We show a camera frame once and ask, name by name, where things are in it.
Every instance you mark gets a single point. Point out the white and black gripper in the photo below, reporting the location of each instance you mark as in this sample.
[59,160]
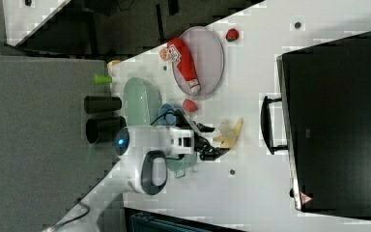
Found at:
[186,139]

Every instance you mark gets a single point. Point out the yellow peeled plush banana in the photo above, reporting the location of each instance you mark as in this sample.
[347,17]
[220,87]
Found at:
[228,134]

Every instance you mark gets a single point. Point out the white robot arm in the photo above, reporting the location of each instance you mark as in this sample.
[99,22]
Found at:
[143,152]

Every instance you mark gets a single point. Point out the black toaster oven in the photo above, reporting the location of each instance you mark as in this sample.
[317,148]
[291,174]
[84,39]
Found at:
[326,102]

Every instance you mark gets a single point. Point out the green measuring cup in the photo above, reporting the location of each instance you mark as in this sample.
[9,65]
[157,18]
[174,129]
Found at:
[179,165]

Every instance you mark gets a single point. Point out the red plush strawberry near bowl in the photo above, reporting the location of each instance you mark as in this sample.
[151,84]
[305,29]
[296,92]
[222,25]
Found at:
[190,106]

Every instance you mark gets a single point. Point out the blue small bowl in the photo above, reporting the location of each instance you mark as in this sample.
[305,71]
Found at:
[166,114]

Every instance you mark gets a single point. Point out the green oval colander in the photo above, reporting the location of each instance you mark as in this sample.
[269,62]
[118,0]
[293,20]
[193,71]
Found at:
[141,101]

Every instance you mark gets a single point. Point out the red plush ketchup bottle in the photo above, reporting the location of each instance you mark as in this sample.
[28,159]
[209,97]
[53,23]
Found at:
[183,61]

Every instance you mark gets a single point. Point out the grey round plate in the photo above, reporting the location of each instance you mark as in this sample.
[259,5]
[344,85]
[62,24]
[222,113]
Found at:
[208,57]

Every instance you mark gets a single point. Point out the orange slice toy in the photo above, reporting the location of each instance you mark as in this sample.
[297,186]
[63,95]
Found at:
[164,54]

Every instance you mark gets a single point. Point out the large black cylinder container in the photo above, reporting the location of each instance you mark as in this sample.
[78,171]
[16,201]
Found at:
[100,130]

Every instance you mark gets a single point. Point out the red plush strawberry far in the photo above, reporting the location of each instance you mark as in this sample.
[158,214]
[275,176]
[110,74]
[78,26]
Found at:
[232,35]

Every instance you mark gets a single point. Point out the small black cylinder cup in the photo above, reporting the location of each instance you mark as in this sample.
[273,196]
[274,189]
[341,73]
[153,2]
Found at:
[98,104]

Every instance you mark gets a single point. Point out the bright green small cup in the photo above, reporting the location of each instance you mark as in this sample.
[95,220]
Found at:
[102,79]

